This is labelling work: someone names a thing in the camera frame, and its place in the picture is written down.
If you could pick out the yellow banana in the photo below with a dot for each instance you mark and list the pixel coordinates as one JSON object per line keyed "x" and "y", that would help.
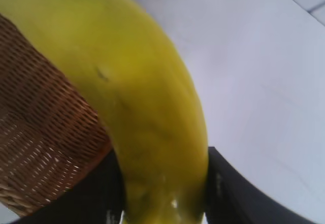
{"x": 127, "y": 81}

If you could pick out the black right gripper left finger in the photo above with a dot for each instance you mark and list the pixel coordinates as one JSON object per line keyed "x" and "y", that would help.
{"x": 94, "y": 198}

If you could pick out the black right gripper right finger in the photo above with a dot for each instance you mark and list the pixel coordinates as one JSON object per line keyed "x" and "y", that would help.
{"x": 233, "y": 198}

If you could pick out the brown woven wicker basket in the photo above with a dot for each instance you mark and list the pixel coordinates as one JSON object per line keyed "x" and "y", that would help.
{"x": 43, "y": 122}

